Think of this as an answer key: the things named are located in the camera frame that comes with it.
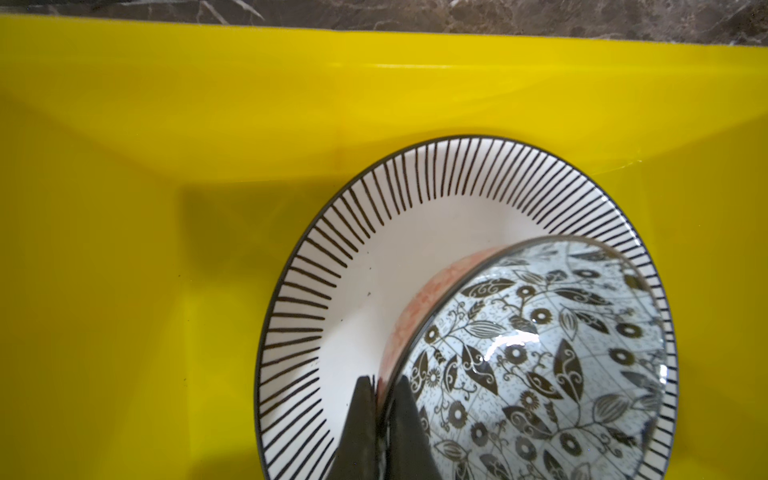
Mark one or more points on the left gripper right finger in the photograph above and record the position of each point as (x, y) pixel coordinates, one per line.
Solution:
(408, 453)

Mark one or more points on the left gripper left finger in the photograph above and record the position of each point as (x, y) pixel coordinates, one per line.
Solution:
(356, 456)

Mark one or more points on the black floral pattern bowl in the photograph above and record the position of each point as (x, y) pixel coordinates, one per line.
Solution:
(542, 360)

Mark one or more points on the yellow plastic bin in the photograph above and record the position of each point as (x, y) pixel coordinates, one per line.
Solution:
(155, 177)

